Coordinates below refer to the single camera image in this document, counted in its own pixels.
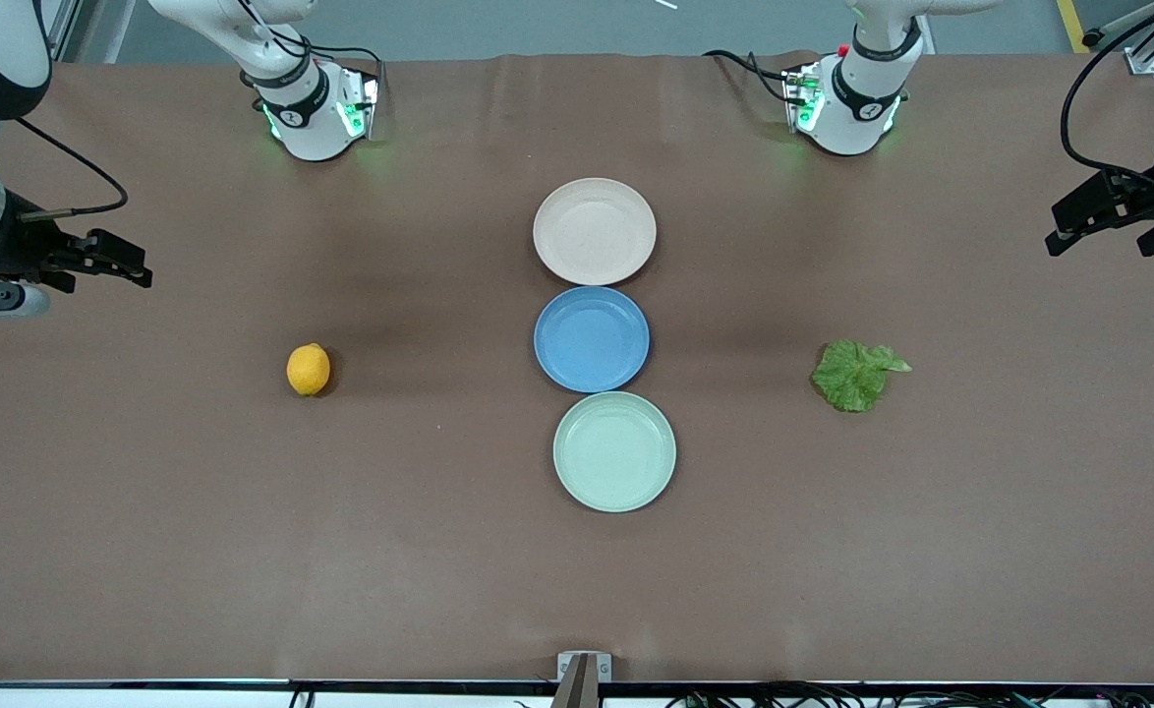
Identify yellow lemon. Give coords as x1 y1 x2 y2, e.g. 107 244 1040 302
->
286 342 332 397

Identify green lettuce leaf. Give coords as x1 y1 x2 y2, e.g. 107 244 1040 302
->
811 339 913 414

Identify brown table cover sheet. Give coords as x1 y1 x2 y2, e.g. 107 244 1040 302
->
0 51 1154 684

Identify beige round plate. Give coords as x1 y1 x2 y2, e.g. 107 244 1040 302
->
533 177 658 287

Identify blue round plate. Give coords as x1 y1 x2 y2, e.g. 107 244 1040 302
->
534 285 652 394

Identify pale green round plate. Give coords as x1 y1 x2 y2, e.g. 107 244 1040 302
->
552 390 678 513

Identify black right arm wrist cable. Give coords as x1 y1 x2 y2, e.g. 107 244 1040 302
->
12 116 129 219

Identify aluminium frame strut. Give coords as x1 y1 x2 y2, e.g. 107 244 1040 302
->
1093 0 1154 76

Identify black right arm base cable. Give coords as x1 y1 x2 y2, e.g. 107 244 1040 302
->
243 0 386 109

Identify black arm base cable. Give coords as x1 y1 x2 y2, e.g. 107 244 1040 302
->
703 49 799 107
243 0 386 109

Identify black left arm base cable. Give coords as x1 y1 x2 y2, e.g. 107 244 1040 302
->
703 49 799 107

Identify black cable bundle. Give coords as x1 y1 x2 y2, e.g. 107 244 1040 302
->
665 678 1154 708

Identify metal bracket with post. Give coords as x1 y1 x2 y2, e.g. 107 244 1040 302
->
552 651 613 708

